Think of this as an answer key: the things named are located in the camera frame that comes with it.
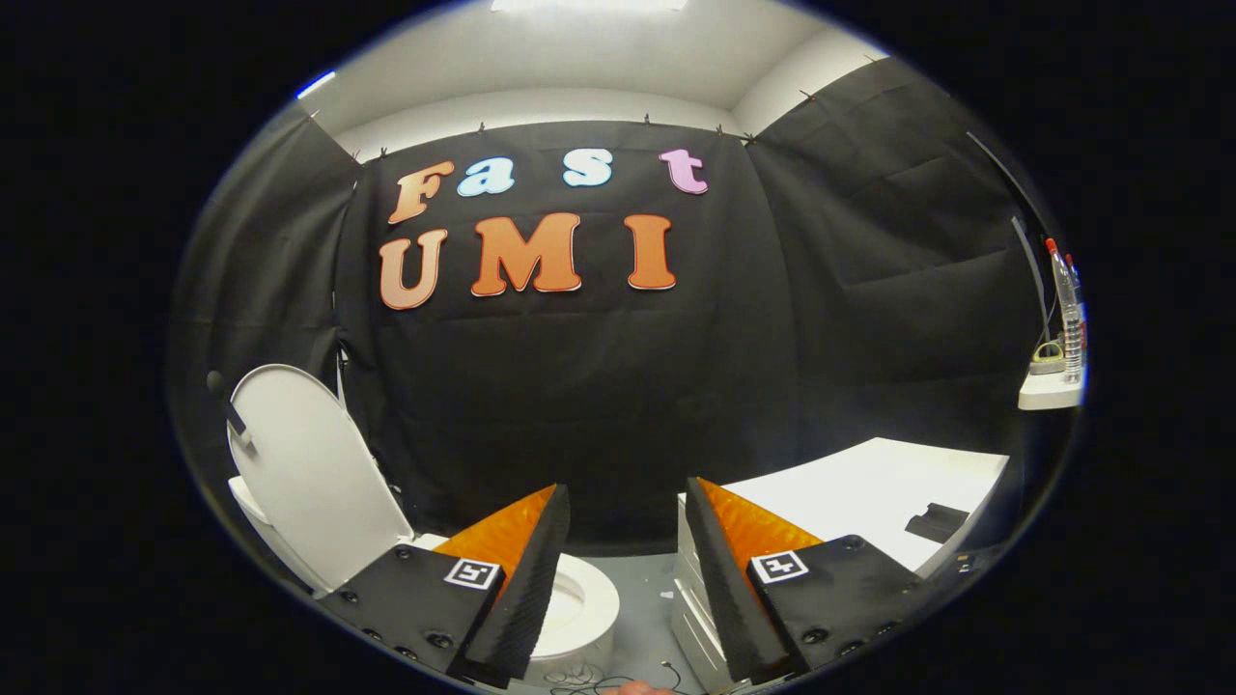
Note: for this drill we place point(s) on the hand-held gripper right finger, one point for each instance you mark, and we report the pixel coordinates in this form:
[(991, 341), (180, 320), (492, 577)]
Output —
[(729, 589)]

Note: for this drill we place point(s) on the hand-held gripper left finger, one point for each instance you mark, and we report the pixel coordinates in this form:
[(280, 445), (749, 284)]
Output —
[(526, 589)]

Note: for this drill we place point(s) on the white toilet lid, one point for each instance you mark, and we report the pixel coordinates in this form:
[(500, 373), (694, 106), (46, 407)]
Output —
[(309, 463)]

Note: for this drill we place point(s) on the white toilet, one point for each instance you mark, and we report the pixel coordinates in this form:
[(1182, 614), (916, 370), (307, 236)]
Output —
[(589, 608)]

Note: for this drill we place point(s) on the white drawer cabinet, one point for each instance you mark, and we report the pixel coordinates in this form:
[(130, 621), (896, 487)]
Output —
[(850, 483)]

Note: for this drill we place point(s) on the black backdrop cloth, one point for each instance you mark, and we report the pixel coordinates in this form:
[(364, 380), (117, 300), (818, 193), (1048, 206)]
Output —
[(599, 386)]

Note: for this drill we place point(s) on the small black flat object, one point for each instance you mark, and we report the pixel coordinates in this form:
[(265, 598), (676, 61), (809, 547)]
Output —
[(937, 523)]

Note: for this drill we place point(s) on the white shelf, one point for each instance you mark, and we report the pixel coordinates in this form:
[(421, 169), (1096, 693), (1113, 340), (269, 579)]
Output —
[(1048, 391)]

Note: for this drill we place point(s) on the tape roll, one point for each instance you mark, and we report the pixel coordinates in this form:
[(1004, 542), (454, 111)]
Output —
[(1046, 362)]

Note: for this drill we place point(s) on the clear bottle with red cap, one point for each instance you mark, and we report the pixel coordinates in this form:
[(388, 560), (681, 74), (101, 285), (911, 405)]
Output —
[(1079, 309), (1065, 319)]

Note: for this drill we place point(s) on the black curved pole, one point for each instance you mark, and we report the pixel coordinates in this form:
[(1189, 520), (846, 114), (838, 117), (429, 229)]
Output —
[(1004, 174)]

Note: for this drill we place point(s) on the small ceiling light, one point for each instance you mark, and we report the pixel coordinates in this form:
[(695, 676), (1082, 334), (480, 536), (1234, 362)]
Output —
[(315, 84)]

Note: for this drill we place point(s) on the large ceiling light panel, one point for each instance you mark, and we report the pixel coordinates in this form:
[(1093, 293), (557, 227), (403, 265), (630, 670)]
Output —
[(589, 5)]

